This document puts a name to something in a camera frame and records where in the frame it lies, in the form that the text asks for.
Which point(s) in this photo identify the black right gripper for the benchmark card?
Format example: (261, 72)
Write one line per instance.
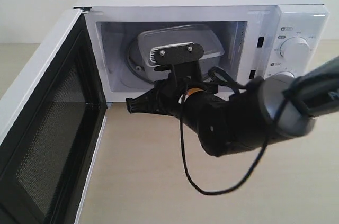
(165, 97)

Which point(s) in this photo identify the white lidded plastic container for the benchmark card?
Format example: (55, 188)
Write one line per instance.
(150, 41)

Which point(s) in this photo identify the white microwave door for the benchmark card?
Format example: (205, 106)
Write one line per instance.
(52, 117)

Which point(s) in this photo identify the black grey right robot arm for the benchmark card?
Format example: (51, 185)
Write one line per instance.
(265, 110)

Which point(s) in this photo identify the white microwave oven body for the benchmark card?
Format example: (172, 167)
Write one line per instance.
(250, 31)

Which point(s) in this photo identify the glass turntable plate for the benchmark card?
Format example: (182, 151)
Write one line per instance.
(135, 62)

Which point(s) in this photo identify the lower white timer knob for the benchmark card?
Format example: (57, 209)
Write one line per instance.
(283, 76)

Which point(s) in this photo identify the upper white power knob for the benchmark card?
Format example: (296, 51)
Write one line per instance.
(295, 50)

